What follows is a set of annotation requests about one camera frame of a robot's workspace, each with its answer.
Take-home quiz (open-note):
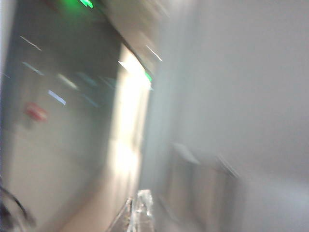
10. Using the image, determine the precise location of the clear right gripper right finger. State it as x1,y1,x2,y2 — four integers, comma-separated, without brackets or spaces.
135,189,155,218

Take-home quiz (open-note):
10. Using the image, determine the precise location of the clear right gripper left finger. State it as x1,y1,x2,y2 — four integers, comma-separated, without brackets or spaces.
124,197,135,232

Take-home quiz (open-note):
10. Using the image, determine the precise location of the green overhead light sign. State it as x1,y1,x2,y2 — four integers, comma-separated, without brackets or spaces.
61,0,95,9

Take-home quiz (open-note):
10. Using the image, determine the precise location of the black cable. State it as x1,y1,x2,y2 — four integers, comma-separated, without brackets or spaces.
0,185,37,232

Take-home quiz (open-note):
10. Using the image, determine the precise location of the red wall fixture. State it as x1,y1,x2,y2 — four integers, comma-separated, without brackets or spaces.
23,101,48,123

